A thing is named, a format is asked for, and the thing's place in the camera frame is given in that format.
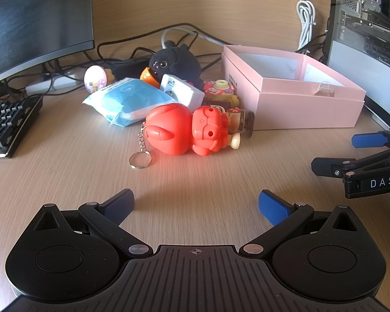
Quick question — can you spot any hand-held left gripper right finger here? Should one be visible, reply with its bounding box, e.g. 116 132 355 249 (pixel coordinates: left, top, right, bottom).
242 189 356 257

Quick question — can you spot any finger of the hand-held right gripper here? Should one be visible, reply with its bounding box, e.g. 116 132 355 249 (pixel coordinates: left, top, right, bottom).
311 146 390 179
352 129 390 149

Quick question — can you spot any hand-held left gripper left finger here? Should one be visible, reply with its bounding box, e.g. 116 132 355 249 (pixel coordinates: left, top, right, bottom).
34 188 150 258

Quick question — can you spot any pink cardboard box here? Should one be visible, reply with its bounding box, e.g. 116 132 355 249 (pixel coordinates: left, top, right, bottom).
222 44 367 131

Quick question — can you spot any red pig toy keychain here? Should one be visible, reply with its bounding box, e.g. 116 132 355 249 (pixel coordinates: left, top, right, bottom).
129 103 230 170

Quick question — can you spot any yellow and pink toy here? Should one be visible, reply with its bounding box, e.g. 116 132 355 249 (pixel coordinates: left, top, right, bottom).
202 80 239 104

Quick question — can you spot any white plug adapter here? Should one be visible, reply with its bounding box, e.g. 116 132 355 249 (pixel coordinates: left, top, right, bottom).
159 74 205 108

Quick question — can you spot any orange toy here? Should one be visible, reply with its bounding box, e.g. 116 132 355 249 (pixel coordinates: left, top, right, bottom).
140 67 160 88

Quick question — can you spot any black plush toy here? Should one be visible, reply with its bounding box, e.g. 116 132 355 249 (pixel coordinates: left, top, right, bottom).
148 40 203 89

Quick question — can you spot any wooden desktop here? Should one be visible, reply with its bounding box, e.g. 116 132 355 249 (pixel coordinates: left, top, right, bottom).
0 47 390 312

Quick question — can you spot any computer case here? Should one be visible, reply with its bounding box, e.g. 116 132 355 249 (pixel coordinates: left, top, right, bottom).
324 0 390 131

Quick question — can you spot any wooden toy car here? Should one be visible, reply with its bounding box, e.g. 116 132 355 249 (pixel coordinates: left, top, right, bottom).
219 106 256 150

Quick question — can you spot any blue tissue packet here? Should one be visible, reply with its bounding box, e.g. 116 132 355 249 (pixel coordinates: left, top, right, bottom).
82 77 178 127

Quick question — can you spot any pink round capsule toy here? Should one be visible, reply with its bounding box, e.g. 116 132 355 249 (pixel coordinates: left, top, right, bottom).
84 66 110 93

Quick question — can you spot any black keyboard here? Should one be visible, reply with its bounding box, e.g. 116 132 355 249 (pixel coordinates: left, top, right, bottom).
0 95 43 159

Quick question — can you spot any black power adapter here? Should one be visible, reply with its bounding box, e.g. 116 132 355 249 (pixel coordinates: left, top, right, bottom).
112 58 152 79

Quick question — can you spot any white power strip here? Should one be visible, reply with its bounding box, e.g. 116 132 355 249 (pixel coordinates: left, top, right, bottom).
25 72 82 95

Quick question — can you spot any black computer monitor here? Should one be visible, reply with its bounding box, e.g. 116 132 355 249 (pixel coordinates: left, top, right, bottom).
0 0 95 88

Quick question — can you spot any coiled white cable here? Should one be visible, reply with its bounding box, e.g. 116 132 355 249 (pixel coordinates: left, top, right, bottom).
296 0 317 53

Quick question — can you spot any thick white cable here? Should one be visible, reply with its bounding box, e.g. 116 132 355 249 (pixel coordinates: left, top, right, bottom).
161 27 225 49

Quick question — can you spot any black cable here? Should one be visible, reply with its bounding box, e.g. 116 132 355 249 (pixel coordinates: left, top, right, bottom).
97 23 225 72

